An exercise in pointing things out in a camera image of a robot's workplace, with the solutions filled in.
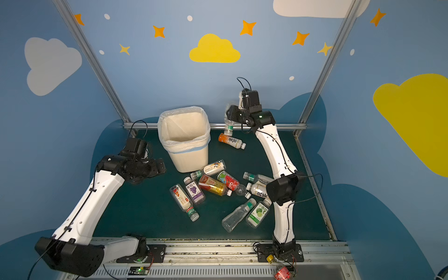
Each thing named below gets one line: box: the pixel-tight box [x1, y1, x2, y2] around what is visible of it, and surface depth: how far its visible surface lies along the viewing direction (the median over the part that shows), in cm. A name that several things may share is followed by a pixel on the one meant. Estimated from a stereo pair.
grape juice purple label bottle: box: [183, 176, 206, 205], surface depth 92 cm
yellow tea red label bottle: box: [198, 174, 233, 197], surface depth 92 cm
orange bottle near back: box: [218, 133, 247, 150], surface depth 114 cm
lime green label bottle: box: [246, 198, 273, 229], surface depth 84 cm
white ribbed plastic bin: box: [168, 143, 209, 174], surface depth 94 cm
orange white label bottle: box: [246, 180, 270, 200], surface depth 92 cm
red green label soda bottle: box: [217, 170, 252, 200], surface depth 94 cm
